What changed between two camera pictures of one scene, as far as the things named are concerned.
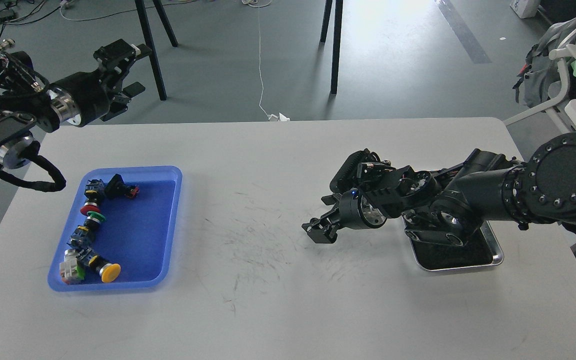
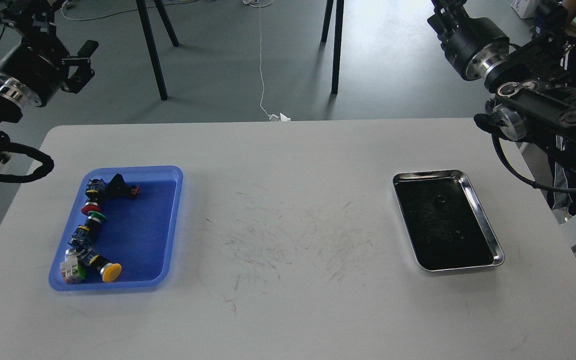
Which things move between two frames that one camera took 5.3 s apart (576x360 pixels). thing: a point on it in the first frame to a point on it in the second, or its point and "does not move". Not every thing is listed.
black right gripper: x=354 y=212 to x=475 y=46
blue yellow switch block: x=94 y=190 does not move
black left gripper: x=80 y=98 to x=36 y=68
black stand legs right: x=337 y=37 does not move
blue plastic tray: x=138 y=233 does not move
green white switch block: x=71 y=272 does not move
